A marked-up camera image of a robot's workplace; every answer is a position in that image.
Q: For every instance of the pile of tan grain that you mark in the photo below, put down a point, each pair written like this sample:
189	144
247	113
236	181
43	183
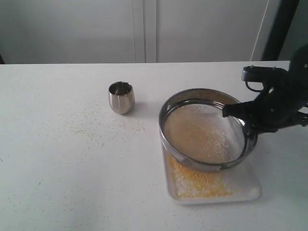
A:
193	130

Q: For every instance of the small yellow sieved grains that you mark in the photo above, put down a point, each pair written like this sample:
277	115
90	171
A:
197	184

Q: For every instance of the white cabinet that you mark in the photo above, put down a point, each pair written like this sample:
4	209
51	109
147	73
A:
134	31

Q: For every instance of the white square plastic tray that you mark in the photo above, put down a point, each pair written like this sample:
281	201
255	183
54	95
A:
241	179

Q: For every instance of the round steel mesh sieve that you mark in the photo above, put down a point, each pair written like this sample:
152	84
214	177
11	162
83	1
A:
233	128

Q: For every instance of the stainless steel cup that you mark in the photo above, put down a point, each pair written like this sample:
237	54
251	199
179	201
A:
121	97

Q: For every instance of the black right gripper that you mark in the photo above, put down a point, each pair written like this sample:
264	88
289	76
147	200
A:
277	104

